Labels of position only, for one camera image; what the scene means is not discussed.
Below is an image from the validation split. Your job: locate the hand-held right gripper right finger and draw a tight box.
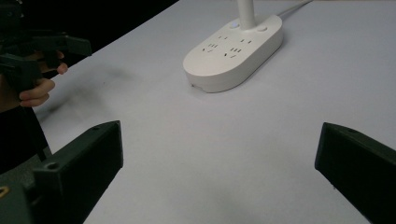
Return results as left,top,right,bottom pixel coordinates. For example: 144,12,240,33
314,121,396,224

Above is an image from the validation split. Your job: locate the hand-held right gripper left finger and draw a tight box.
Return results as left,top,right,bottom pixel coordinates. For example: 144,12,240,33
31,120,124,224

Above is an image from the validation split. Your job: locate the white desk lamp socket base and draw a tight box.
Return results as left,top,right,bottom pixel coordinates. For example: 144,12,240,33
182,0,285,94

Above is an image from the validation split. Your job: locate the white power cable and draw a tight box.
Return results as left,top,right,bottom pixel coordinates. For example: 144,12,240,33
276,0,314,18

